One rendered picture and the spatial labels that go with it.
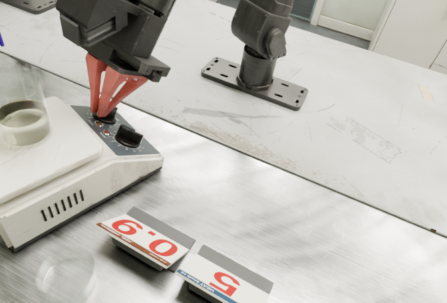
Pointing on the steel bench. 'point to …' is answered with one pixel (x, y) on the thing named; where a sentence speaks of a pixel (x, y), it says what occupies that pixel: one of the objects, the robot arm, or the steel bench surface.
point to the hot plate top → (48, 153)
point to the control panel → (145, 148)
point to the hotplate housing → (72, 194)
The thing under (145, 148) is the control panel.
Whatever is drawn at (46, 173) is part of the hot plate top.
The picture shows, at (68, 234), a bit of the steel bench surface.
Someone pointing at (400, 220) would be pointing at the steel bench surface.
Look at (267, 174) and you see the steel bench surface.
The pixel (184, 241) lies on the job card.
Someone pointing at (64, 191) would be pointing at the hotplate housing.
